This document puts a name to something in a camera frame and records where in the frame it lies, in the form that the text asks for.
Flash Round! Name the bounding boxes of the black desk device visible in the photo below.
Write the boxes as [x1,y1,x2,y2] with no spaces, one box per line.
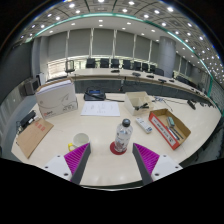
[18,110,37,129]

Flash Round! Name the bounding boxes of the white mug yellow handle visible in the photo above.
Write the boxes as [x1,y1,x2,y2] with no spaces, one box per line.
[67,132,90,153]

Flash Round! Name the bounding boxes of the white paper sheet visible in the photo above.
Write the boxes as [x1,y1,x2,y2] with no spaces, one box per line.
[80,100,121,118]

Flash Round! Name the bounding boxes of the large white cardboard box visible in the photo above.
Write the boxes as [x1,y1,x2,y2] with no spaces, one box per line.
[35,78,79,120]

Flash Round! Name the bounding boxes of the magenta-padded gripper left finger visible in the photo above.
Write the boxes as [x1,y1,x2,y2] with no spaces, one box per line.
[42,142,92,186]

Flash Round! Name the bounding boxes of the ceiling lights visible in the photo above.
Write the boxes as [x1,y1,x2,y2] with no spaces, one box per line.
[19,0,224,78]

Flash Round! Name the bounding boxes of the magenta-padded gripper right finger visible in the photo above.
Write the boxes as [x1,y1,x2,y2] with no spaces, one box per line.
[131,143,184,186]

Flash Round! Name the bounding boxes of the grey-green block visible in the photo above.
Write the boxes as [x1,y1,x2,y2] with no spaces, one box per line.
[166,116,176,128]

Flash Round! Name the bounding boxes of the black conference phone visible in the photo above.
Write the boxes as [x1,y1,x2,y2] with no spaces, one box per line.
[83,87,107,102]

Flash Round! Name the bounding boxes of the white remote control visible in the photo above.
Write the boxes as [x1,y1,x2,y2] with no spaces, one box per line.
[134,116,154,135]

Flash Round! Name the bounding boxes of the black tool in white box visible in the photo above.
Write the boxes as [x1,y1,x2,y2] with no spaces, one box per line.
[133,103,150,111]

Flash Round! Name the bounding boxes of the flat round red coaster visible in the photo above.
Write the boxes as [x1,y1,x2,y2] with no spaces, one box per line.
[109,141,128,156]

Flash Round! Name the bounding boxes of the brown paper envelope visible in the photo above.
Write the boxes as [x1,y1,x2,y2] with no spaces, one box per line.
[15,117,55,160]

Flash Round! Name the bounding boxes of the open brown box red side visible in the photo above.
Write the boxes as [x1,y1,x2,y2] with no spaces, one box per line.
[148,107,192,151]

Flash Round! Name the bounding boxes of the row of black office chairs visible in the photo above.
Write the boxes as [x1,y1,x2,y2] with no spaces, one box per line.
[85,57,166,77]

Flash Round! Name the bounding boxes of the small open white box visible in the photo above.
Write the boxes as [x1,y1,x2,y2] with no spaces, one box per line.
[123,91,155,117]

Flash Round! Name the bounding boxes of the clear water bottle black cap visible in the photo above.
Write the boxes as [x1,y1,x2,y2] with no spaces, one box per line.
[113,118,134,154]

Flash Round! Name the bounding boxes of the grey CRT monitor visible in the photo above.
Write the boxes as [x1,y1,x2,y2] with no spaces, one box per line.
[23,77,42,97]

